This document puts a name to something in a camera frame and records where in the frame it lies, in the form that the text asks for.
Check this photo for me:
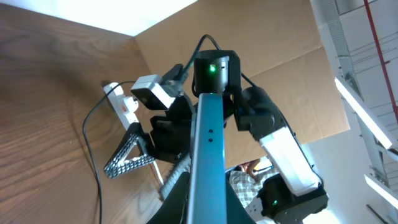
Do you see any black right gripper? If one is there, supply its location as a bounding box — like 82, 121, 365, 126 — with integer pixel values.
104, 95, 195, 201

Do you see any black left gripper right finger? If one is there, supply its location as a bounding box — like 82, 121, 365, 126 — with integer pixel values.
226, 181, 256, 224

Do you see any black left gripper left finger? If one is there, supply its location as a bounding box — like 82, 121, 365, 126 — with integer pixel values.
147, 172, 190, 224

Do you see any black charger cable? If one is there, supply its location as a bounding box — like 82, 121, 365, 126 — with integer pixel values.
82, 80, 137, 224

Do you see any blue Galaxy smartphone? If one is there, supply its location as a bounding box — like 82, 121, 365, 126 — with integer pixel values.
187, 93, 227, 224

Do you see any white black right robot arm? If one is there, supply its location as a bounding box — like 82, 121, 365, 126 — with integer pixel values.
104, 50, 328, 223

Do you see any person in checked shirt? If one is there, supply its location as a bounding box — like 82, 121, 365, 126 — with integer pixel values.
227, 157, 279, 208

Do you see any white power strip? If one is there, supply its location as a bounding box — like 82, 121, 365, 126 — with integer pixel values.
103, 82, 139, 130

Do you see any brown cardboard panel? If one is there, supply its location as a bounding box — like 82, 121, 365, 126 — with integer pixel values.
134, 0, 351, 170

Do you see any white power strip cord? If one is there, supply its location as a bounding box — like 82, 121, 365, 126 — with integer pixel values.
152, 160, 165, 187

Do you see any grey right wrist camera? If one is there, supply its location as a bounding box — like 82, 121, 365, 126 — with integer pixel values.
131, 74, 175, 111

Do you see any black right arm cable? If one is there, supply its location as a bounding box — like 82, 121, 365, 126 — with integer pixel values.
178, 34, 259, 90

